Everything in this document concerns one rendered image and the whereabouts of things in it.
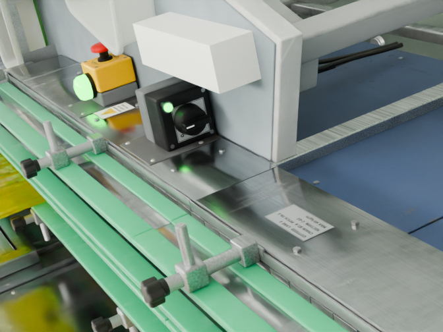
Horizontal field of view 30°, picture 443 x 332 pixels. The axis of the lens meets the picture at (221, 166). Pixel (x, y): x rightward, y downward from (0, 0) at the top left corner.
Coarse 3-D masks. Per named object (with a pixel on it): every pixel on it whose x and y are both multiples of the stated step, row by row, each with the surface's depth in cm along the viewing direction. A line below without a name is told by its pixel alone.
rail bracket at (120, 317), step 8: (120, 312) 118; (96, 320) 118; (104, 320) 117; (112, 320) 118; (120, 320) 118; (128, 320) 118; (96, 328) 116; (104, 328) 117; (112, 328) 118; (128, 328) 119; (136, 328) 120
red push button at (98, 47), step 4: (96, 44) 141; (100, 44) 140; (92, 48) 140; (96, 48) 140; (100, 48) 139; (104, 48) 139; (92, 52) 140; (96, 52) 140; (100, 52) 140; (104, 52) 141; (100, 56) 141; (104, 56) 141; (108, 56) 142
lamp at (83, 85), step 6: (78, 78) 140; (84, 78) 140; (90, 78) 140; (78, 84) 140; (84, 84) 140; (90, 84) 140; (78, 90) 140; (84, 90) 140; (90, 90) 140; (96, 90) 141; (78, 96) 141; (84, 96) 140; (90, 96) 141; (96, 96) 142
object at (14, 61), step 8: (0, 0) 176; (0, 8) 192; (0, 16) 193; (8, 16) 178; (0, 24) 193; (8, 24) 178; (0, 32) 194; (8, 32) 179; (0, 40) 194; (8, 40) 195; (16, 40) 181; (0, 48) 195; (8, 48) 196; (16, 48) 180; (8, 56) 196; (16, 56) 181; (8, 64) 194; (16, 64) 192
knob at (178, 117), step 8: (184, 104) 115; (192, 104) 115; (176, 112) 115; (184, 112) 114; (192, 112) 114; (200, 112) 115; (176, 120) 115; (184, 120) 114; (192, 120) 114; (200, 120) 114; (208, 120) 114; (176, 128) 116; (184, 128) 113; (192, 128) 113; (200, 128) 115
